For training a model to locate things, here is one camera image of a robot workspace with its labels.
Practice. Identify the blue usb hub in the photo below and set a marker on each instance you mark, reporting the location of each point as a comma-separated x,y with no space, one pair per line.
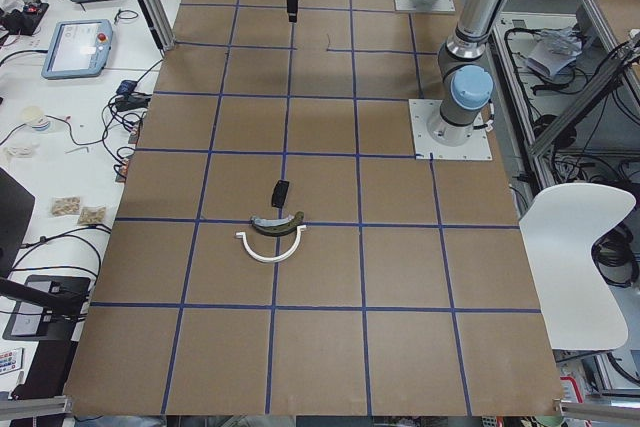
126,87

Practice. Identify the black flat plastic plate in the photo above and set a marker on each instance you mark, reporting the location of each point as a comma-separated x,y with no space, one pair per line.
279,194

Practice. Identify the blue teach pendant near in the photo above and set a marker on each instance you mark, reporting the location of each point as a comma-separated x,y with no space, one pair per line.
78,49

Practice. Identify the olive green brake shoe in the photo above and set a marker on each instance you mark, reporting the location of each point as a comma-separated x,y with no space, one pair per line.
278,227

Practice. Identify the white tape roll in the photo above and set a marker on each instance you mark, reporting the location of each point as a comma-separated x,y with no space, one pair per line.
35,119

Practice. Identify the bag of small parts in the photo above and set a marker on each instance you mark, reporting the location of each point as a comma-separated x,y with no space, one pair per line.
65,206
92,215

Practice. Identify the white plastic chair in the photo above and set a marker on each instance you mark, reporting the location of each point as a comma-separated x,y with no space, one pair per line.
559,230

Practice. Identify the white curved plastic bracket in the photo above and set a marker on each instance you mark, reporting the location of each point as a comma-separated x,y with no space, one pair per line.
270,250

